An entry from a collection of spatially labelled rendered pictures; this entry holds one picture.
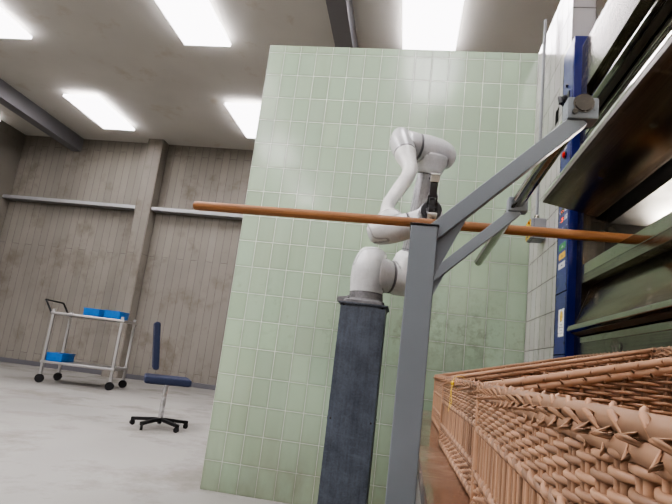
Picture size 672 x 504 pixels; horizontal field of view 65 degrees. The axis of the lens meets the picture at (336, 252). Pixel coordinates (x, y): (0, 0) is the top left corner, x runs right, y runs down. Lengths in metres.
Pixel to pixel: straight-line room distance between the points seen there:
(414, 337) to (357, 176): 2.36
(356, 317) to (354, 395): 0.33
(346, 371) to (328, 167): 1.28
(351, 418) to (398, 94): 1.87
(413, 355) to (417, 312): 0.06
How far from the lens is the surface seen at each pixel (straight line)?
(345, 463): 2.38
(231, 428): 3.04
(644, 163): 1.71
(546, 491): 0.37
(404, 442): 0.78
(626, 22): 2.05
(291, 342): 2.94
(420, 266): 0.79
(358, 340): 2.34
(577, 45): 2.52
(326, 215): 1.70
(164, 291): 10.19
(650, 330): 1.53
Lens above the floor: 0.74
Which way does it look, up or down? 11 degrees up
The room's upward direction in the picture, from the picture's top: 7 degrees clockwise
